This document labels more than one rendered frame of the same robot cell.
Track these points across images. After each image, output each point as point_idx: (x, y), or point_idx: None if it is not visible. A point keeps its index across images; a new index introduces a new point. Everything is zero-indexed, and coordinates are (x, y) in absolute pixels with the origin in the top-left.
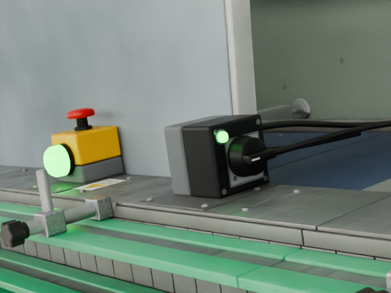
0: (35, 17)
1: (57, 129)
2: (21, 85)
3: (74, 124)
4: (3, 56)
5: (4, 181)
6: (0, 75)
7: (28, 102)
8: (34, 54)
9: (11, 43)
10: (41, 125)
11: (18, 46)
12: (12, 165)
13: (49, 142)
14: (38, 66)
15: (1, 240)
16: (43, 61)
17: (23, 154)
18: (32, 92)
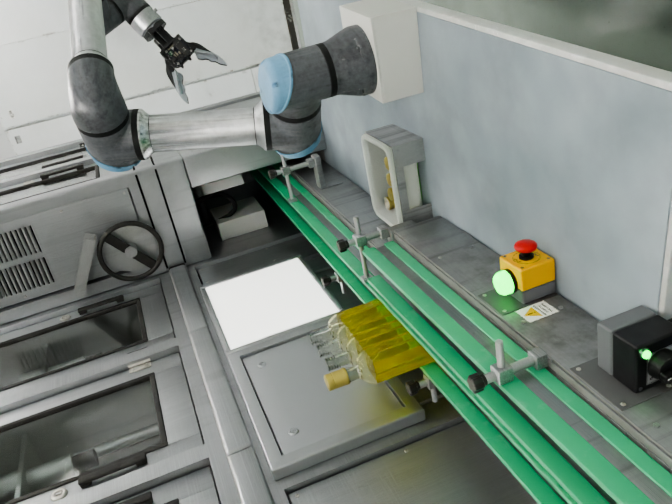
0: (491, 139)
1: (501, 227)
2: (473, 178)
3: (517, 233)
4: (459, 149)
5: (458, 266)
6: (455, 160)
7: (478, 194)
8: (487, 165)
9: (468, 145)
10: (487, 215)
11: (473, 150)
12: (459, 227)
13: (493, 231)
14: (490, 175)
15: None
16: (494, 174)
17: (469, 225)
18: (482, 189)
